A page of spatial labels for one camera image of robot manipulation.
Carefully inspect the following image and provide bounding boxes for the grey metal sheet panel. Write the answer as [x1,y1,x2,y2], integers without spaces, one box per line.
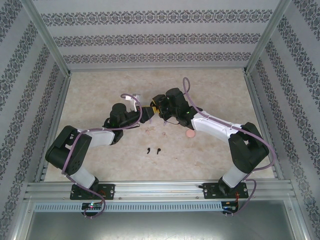
[14,211,307,240]

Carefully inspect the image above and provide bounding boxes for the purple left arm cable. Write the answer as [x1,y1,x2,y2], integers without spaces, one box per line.
[61,92,143,221]

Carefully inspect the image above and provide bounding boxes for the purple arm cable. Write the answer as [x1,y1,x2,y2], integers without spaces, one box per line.
[61,92,143,221]
[181,76,275,216]

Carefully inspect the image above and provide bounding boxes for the aluminium table side rail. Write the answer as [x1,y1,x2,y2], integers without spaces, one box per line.
[33,73,73,183]
[242,71,286,181]

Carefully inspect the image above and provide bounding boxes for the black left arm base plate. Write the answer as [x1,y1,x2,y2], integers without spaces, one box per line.
[69,183,116,201]

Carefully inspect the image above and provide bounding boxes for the aluminium mounting rail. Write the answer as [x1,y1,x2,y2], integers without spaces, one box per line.
[23,180,298,201]

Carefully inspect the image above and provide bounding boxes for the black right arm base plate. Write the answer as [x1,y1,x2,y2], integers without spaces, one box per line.
[202,182,250,200]

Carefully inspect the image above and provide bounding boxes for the slotted grey cable duct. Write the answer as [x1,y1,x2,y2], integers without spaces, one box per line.
[33,201,224,213]

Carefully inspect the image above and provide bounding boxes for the aluminium frame post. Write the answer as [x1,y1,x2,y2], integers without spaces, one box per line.
[243,0,294,76]
[22,0,73,77]

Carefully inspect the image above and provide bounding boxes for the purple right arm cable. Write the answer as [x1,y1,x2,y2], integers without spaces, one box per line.
[181,76,275,216]

